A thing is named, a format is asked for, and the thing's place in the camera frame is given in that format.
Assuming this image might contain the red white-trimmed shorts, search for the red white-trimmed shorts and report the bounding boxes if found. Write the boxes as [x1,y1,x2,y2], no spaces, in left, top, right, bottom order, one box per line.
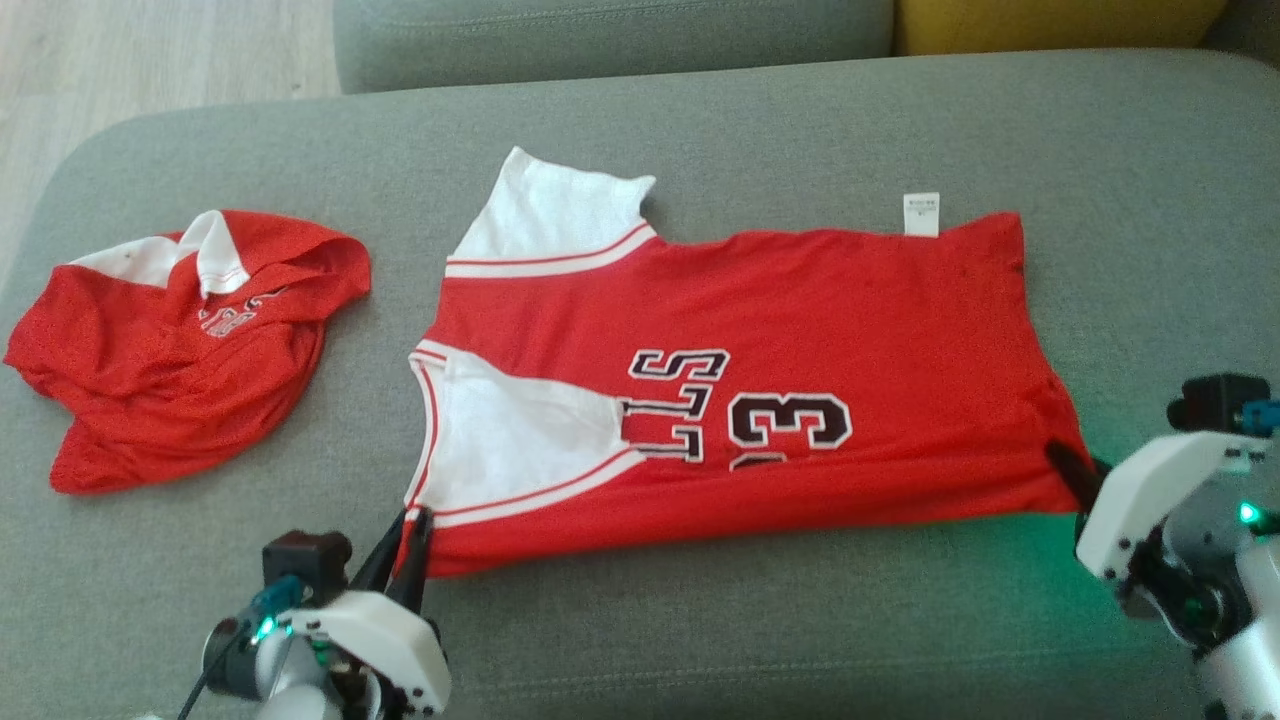
[3,207,374,497]

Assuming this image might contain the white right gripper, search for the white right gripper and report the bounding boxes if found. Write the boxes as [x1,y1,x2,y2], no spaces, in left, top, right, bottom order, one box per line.
[1044,431,1273,603]

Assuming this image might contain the grey sofa back cushion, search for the grey sofa back cushion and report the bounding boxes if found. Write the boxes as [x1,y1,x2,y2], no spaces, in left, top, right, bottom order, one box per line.
[332,0,897,97]

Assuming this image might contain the left camera cable teal plug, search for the left camera cable teal plug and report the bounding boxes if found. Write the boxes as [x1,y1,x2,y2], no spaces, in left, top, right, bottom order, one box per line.
[175,574,307,720]

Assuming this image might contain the grey sofa seat cushion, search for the grey sofa seat cushion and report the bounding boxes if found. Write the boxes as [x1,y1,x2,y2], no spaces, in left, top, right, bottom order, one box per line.
[0,50,1280,720]

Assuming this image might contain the grey sofa corner cushion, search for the grey sofa corner cushion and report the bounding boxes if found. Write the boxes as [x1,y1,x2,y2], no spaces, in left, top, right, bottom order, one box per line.
[1200,0,1280,67]

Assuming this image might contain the red white basketball jersey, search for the red white basketball jersey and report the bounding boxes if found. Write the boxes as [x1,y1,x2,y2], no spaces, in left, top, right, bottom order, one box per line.
[404,146,1097,580]

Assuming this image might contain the yellow pillow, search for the yellow pillow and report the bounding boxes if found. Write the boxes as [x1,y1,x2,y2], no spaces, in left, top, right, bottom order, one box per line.
[894,0,1230,58]

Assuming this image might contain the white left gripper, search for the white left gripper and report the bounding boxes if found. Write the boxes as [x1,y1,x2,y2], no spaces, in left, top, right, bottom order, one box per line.
[278,504,453,719]

